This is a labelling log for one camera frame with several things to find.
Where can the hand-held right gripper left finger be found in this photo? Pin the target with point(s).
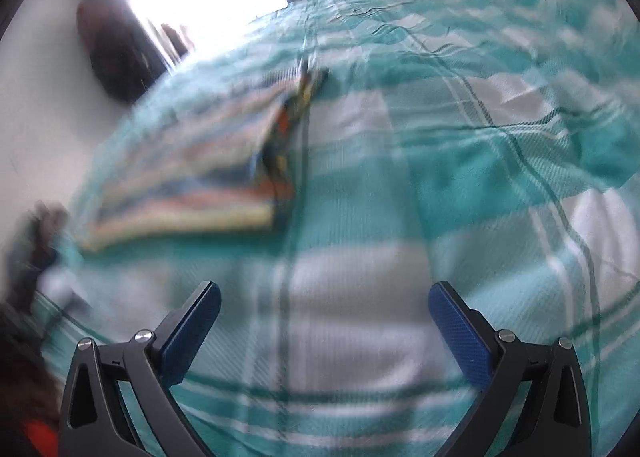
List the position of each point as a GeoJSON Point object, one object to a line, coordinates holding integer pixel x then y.
{"type": "Point", "coordinates": [192, 332]}

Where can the dark cloth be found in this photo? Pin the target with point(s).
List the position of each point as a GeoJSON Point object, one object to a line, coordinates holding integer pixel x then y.
{"type": "Point", "coordinates": [22, 367]}

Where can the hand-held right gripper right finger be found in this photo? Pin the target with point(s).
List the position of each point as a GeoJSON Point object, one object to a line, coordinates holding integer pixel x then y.
{"type": "Point", "coordinates": [462, 332]}

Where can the teal plaid bed blanket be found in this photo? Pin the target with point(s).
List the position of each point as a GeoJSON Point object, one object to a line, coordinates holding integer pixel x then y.
{"type": "Point", "coordinates": [400, 187]}

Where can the striped knit sweater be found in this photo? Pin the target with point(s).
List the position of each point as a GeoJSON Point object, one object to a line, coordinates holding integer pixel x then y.
{"type": "Point", "coordinates": [200, 177]}

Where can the orange fleece cloth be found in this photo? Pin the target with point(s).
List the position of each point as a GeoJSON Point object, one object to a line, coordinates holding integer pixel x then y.
{"type": "Point", "coordinates": [40, 439]}

